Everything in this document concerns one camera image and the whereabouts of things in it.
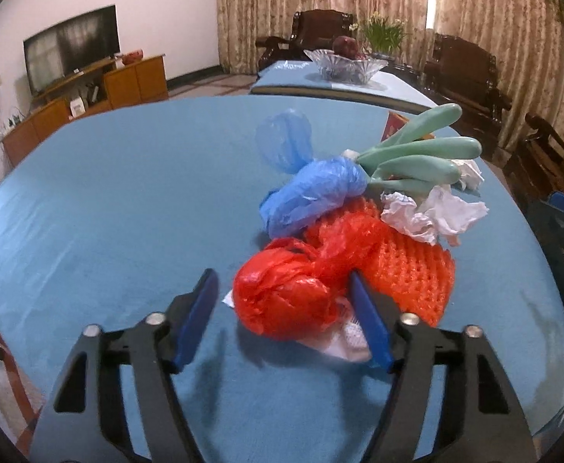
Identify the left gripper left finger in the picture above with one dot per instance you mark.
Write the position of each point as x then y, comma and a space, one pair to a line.
114, 399

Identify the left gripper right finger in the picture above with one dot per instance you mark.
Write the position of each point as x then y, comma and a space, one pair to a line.
450, 399

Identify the white paper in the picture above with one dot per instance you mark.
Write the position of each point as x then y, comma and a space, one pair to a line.
417, 200

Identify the orange foam fruit net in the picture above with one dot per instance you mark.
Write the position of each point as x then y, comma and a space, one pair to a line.
419, 277

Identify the green rubber glove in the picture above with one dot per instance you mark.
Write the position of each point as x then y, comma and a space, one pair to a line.
421, 154

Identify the red envelope packet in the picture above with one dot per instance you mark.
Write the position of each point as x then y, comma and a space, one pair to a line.
395, 123

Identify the red plastic bag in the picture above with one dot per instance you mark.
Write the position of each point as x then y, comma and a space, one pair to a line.
291, 289

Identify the blue plastic bag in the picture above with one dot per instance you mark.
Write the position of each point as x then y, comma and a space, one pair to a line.
316, 186

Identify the dark wooden sofa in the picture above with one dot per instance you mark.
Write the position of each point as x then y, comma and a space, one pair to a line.
536, 168

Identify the beige patterned curtains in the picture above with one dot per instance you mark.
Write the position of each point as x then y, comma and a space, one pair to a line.
525, 36

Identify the right dark wooden armchair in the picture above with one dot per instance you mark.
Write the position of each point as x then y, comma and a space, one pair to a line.
462, 72

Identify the dark wooden armchair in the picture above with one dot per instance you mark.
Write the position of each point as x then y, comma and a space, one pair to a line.
311, 30
462, 72

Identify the blue cloth coffee table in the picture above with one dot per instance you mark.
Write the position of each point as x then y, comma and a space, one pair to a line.
300, 78

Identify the glass fruit bowl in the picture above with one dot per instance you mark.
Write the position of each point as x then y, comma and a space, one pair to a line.
342, 70

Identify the green potted plant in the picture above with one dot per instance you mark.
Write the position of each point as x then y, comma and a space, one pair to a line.
380, 34

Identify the red apples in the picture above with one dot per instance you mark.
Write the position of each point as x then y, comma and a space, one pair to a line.
347, 47

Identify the left dark wooden armchair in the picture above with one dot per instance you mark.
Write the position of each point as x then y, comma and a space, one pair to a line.
311, 30

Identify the wooden tv cabinet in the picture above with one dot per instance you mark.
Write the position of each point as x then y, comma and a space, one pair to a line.
101, 87

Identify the red ornament on cabinet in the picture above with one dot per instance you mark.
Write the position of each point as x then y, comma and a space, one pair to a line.
129, 58

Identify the flat screen television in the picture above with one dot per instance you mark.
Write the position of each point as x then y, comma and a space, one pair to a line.
68, 46

